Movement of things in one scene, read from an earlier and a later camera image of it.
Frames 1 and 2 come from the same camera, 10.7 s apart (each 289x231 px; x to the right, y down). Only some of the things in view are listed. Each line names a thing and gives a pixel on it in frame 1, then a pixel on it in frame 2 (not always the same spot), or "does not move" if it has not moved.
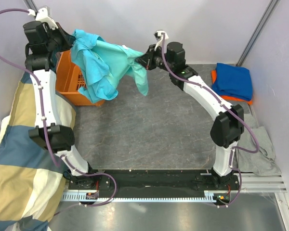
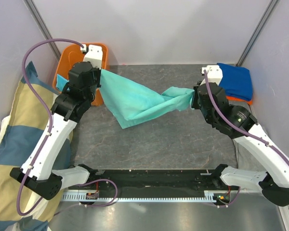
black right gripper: x=147 y=59 -> x=194 y=104
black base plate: x=148 y=184 does not move
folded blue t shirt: x=233 y=81 does not move
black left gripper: x=68 y=40 -> x=97 y=70
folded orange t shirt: x=213 y=79 does not move
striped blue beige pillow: x=27 y=179 does not move
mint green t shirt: x=104 y=65 -> x=129 y=102
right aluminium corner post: x=254 y=41 does not move
